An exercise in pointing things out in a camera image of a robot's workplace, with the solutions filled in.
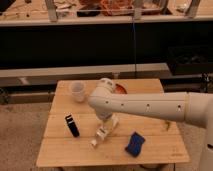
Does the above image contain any blue cloth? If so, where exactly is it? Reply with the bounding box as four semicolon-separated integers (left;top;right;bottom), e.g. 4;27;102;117
125;132;145;157

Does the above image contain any black eraser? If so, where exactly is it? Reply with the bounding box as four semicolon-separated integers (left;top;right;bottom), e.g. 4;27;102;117
65;115;80;137

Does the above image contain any clear plastic cup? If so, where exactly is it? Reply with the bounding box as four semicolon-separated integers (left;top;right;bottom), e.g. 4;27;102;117
69;81;86;102

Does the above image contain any wooden table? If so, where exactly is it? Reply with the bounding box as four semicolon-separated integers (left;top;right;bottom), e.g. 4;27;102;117
36;81;189;167

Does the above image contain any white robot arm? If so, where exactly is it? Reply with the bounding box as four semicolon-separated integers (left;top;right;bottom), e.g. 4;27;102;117
88;78;213;171

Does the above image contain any orange wooden bowl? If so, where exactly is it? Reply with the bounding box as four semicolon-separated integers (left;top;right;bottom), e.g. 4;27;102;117
115;84;127;94

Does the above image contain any clear plastic bottle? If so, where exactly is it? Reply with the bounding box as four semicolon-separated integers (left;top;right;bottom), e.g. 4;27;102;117
91;114;119;148

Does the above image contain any background workbench shelf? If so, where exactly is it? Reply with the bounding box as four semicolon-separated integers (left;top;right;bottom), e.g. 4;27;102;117
0;0;213;27

